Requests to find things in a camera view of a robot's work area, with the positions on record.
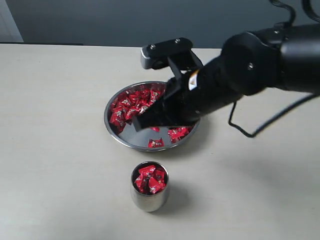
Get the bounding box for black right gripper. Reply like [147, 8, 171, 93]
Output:
[132, 57, 240, 132]

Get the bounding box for red candy left edge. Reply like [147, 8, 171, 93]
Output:
[109, 110, 126, 133]

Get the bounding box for round stainless steel plate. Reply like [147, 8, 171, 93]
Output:
[104, 81, 200, 152]

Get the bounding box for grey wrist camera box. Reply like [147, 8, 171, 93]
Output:
[140, 37, 193, 70]

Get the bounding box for red candy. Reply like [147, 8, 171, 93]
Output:
[148, 138, 165, 148]
[168, 126, 189, 144]

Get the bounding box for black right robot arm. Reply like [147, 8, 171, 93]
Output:
[132, 24, 320, 131]

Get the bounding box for red candy front centre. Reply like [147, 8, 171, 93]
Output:
[148, 138, 165, 148]

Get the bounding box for red candy front right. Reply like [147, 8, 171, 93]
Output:
[168, 126, 189, 144]

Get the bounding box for stainless steel cup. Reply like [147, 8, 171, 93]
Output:
[130, 161, 170, 212]

